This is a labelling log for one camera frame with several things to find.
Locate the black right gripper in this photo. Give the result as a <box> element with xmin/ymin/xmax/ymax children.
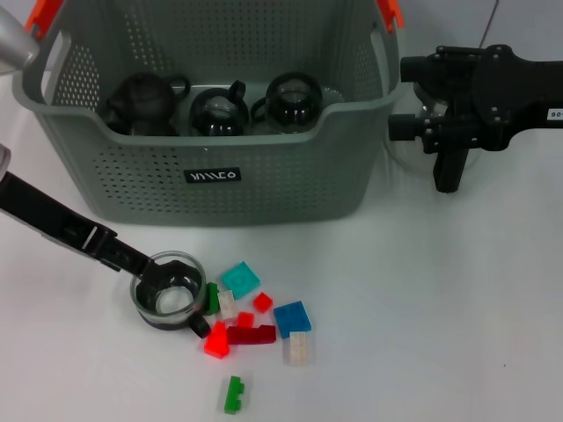
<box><xmin>389</xmin><ymin>43</ymin><xmax>563</xmax><ymax>154</ymax></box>

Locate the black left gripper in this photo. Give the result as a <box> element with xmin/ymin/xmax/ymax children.
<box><xmin>0</xmin><ymin>171</ymin><xmax>153</xmax><ymax>276</ymax></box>

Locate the glass carafe with black lid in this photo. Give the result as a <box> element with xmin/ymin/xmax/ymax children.
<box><xmin>389</xmin><ymin>78</ymin><xmax>480</xmax><ymax>194</ymax></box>

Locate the grey perforated storage basket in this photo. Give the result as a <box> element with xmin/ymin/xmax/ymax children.
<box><xmin>11</xmin><ymin>0</ymin><xmax>408</xmax><ymax>228</ymax></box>

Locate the dark green toy brick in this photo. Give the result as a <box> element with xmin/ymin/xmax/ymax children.
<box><xmin>202</xmin><ymin>281</ymin><xmax>221</xmax><ymax>316</ymax></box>

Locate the small clear toy brick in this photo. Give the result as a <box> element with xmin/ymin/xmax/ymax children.
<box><xmin>217</xmin><ymin>289</ymin><xmax>238</xmax><ymax>321</ymax></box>

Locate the teal square toy plate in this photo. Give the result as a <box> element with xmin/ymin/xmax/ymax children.
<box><xmin>219</xmin><ymin>260</ymin><xmax>261</xmax><ymax>302</ymax></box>

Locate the bright orange-red toy brick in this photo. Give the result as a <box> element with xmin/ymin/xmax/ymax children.
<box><xmin>202</xmin><ymin>320</ymin><xmax>230</xmax><ymax>360</ymax></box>

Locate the long dark red toy brick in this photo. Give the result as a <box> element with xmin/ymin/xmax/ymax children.
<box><xmin>225</xmin><ymin>324</ymin><xmax>277</xmax><ymax>346</ymax></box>

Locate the dark clay teapot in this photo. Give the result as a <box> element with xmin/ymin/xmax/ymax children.
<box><xmin>105</xmin><ymin>72</ymin><xmax>191</xmax><ymax>135</ymax></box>

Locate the green stepped toy brick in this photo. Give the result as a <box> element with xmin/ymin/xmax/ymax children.
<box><xmin>223</xmin><ymin>375</ymin><xmax>246</xmax><ymax>415</ymax></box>

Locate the blue toy plate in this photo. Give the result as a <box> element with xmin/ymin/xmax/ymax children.
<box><xmin>272</xmin><ymin>301</ymin><xmax>315</xmax><ymax>339</ymax></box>

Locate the large clear toy brick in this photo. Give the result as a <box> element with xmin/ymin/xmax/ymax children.
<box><xmin>283</xmin><ymin>331</ymin><xmax>318</xmax><ymax>367</ymax></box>

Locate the orange basket handle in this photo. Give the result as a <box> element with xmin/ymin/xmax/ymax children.
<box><xmin>25</xmin><ymin>0</ymin><xmax>405</xmax><ymax>39</ymax></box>

